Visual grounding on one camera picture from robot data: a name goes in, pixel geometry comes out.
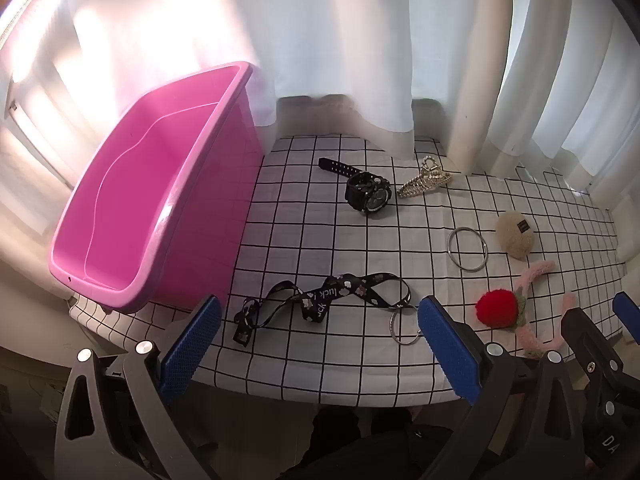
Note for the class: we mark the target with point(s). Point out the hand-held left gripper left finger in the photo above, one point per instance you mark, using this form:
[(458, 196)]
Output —
[(192, 345)]

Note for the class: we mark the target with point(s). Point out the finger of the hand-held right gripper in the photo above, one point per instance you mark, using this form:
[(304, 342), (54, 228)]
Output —
[(592, 350), (627, 310)]

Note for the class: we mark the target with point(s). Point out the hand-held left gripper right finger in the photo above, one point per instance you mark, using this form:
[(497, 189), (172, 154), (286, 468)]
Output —
[(450, 350)]

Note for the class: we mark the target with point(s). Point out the pink fluffy headband red pompom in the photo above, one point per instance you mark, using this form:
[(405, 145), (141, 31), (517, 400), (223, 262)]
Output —
[(495, 308)]

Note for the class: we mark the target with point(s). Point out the silver metal bangle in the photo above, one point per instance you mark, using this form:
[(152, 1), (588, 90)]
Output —
[(449, 249)]

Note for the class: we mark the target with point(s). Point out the pink plastic tub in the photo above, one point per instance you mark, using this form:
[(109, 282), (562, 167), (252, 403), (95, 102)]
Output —
[(150, 185)]

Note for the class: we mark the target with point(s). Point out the gold hair claw clip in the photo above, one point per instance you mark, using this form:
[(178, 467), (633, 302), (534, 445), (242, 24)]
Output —
[(425, 182)]

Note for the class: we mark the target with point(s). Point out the beige fluffy round hair clip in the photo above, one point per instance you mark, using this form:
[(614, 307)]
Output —
[(515, 235)]

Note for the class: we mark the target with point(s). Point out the white black grid tablecloth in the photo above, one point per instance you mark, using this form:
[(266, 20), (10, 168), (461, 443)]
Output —
[(350, 245)]

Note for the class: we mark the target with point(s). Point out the black wristwatch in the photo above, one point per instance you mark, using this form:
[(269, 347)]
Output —
[(367, 192)]

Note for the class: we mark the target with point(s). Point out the white curtain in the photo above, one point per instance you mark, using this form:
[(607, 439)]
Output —
[(325, 35)]

